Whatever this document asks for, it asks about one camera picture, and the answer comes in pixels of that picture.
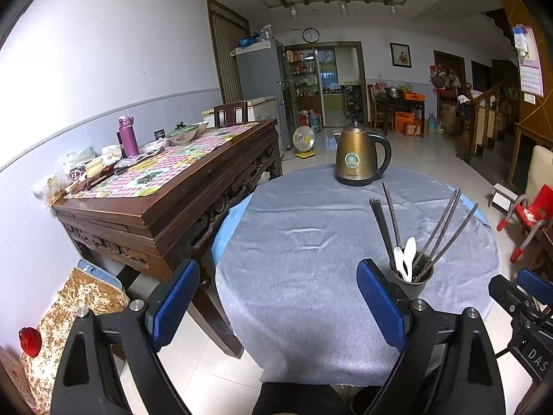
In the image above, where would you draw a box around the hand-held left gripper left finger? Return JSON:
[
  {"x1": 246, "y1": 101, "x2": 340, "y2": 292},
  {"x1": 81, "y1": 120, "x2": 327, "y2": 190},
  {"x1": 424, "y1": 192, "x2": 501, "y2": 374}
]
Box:
[{"x1": 49, "y1": 258, "x2": 201, "y2": 415}]

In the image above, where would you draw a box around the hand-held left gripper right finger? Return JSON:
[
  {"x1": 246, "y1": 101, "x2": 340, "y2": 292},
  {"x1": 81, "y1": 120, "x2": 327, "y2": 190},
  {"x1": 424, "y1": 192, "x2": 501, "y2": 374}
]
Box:
[{"x1": 356, "y1": 258, "x2": 506, "y2": 415}]

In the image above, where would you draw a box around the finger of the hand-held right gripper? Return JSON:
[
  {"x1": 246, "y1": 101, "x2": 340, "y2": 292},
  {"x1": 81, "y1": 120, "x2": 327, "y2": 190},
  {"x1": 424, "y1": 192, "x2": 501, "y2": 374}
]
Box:
[
  {"x1": 488, "y1": 274, "x2": 545, "y2": 325},
  {"x1": 516, "y1": 268, "x2": 553, "y2": 307}
]

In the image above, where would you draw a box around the utensil holder cup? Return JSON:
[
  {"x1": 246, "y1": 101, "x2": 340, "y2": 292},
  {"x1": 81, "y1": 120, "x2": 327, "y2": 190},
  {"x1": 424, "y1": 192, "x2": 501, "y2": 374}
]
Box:
[{"x1": 389, "y1": 251, "x2": 434, "y2": 297}]

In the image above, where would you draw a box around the grey chopstick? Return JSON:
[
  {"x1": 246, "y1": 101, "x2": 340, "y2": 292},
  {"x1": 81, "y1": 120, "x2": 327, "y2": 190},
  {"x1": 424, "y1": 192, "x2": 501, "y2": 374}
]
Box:
[
  {"x1": 417, "y1": 188, "x2": 459, "y2": 260},
  {"x1": 425, "y1": 202, "x2": 478, "y2": 269},
  {"x1": 425, "y1": 188, "x2": 463, "y2": 260},
  {"x1": 430, "y1": 204, "x2": 481, "y2": 271}
]

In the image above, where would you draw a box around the red plastic child chair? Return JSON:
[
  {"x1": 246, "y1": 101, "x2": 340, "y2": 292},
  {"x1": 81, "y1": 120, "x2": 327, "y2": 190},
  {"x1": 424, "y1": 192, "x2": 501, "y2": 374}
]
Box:
[{"x1": 497, "y1": 184, "x2": 553, "y2": 264}]

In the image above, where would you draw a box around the blue and white box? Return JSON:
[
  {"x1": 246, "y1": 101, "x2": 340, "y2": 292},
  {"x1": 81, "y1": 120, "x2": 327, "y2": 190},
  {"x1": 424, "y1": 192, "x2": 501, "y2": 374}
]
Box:
[{"x1": 75, "y1": 258, "x2": 126, "y2": 292}]

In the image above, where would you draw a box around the grey tablecloth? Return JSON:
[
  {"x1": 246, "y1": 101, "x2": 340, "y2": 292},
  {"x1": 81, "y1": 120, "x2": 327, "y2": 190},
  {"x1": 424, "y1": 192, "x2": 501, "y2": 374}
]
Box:
[{"x1": 215, "y1": 164, "x2": 499, "y2": 387}]

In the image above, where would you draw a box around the light blue under cloth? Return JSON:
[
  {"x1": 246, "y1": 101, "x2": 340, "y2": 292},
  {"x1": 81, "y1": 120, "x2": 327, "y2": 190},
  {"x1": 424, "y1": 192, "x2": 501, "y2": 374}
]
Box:
[{"x1": 211, "y1": 188, "x2": 492, "y2": 271}]

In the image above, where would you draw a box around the white step stool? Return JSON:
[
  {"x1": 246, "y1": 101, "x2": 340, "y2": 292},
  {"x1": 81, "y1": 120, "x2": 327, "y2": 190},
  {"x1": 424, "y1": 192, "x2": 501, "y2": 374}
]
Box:
[{"x1": 488, "y1": 184, "x2": 517, "y2": 214}]

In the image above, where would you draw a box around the carved dark wooden sideboard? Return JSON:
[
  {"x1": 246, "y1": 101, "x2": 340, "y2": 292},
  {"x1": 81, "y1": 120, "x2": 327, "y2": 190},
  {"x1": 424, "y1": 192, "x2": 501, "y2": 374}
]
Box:
[{"x1": 52, "y1": 119, "x2": 283, "y2": 359}]

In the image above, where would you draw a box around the gold patterned mat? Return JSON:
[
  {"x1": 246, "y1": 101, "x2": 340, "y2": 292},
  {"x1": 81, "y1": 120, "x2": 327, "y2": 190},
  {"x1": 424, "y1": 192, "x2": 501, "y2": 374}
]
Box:
[{"x1": 21, "y1": 267, "x2": 130, "y2": 413}]

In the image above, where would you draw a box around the beige chair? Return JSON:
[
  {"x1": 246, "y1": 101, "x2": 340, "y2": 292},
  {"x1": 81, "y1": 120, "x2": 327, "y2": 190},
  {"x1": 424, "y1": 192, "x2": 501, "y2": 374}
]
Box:
[{"x1": 523, "y1": 145, "x2": 553, "y2": 195}]

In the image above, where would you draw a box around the checkered floral table cover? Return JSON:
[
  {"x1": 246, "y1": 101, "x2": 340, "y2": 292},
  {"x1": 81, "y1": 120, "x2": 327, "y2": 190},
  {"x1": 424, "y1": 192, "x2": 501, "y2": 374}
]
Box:
[{"x1": 65, "y1": 122, "x2": 260, "y2": 200}]

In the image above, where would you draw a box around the red round ornament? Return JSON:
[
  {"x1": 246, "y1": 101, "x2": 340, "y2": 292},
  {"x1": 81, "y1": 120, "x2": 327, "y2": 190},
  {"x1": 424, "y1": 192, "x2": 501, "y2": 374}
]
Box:
[{"x1": 18, "y1": 328, "x2": 43, "y2": 359}]

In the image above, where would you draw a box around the bronze electric kettle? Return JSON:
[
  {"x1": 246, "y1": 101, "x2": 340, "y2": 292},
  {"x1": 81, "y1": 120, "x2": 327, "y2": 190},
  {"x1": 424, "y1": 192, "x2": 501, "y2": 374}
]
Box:
[{"x1": 332, "y1": 120, "x2": 392, "y2": 187}]

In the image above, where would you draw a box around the clear plastic food bag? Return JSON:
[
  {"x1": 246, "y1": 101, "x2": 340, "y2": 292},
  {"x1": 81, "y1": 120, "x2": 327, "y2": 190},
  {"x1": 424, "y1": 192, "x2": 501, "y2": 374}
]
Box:
[
  {"x1": 32, "y1": 177, "x2": 65, "y2": 204},
  {"x1": 63, "y1": 145, "x2": 96, "y2": 174}
]

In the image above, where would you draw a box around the green patterned lidded bowl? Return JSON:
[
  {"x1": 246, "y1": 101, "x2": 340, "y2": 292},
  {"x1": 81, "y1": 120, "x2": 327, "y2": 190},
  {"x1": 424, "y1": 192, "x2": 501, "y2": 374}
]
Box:
[{"x1": 166, "y1": 122, "x2": 200, "y2": 146}]

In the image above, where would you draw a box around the purple thermos bottle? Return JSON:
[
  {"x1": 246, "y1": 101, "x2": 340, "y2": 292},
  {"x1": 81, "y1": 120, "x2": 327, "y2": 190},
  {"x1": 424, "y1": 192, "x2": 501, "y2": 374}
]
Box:
[{"x1": 118, "y1": 115, "x2": 140, "y2": 158}]

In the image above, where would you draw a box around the wooden stair railing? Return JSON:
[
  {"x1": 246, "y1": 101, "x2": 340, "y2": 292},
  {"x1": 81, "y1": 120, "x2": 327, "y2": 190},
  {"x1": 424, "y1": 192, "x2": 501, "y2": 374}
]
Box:
[{"x1": 453, "y1": 80, "x2": 519, "y2": 160}]

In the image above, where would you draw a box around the small floor fan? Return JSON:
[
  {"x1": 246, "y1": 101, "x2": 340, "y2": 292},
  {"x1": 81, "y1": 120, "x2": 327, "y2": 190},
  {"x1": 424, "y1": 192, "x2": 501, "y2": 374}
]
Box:
[{"x1": 292, "y1": 126, "x2": 316, "y2": 160}]

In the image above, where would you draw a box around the dark wooden chair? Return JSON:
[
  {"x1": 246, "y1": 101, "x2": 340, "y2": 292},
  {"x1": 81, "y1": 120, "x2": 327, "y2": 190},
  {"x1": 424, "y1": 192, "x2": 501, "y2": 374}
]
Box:
[{"x1": 214, "y1": 101, "x2": 248, "y2": 128}]

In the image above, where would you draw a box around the dark dining table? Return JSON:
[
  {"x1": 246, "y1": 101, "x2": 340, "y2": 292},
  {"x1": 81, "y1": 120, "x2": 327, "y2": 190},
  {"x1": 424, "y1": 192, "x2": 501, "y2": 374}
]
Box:
[{"x1": 374, "y1": 91, "x2": 426, "y2": 135}]

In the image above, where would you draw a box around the white chest freezer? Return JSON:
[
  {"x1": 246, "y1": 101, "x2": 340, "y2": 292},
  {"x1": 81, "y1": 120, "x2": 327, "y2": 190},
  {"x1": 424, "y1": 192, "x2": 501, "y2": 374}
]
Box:
[{"x1": 203, "y1": 96, "x2": 279, "y2": 128}]

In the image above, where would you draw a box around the shelf with bottles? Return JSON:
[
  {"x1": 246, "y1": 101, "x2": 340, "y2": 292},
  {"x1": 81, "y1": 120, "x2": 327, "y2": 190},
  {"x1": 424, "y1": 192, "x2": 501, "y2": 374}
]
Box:
[{"x1": 285, "y1": 49, "x2": 320, "y2": 98}]

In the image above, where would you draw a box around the grey refrigerator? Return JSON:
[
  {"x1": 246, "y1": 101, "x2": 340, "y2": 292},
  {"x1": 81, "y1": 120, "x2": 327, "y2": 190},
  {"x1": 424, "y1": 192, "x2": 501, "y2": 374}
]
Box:
[{"x1": 235, "y1": 38, "x2": 294, "y2": 152}]

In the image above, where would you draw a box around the wooden door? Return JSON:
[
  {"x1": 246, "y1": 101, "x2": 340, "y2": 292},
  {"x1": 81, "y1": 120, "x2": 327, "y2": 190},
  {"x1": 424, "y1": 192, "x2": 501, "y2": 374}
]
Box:
[{"x1": 207, "y1": 0, "x2": 251, "y2": 104}]

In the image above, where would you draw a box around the pink wall calendar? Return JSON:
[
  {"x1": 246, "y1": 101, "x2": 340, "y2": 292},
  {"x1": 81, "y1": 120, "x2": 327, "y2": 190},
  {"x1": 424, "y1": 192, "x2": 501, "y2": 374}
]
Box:
[{"x1": 512, "y1": 25, "x2": 545, "y2": 98}]

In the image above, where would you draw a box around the framed wall picture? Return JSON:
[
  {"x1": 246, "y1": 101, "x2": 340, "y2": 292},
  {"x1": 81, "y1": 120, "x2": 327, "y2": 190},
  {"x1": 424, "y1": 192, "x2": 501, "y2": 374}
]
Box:
[{"x1": 390, "y1": 42, "x2": 412, "y2": 68}]

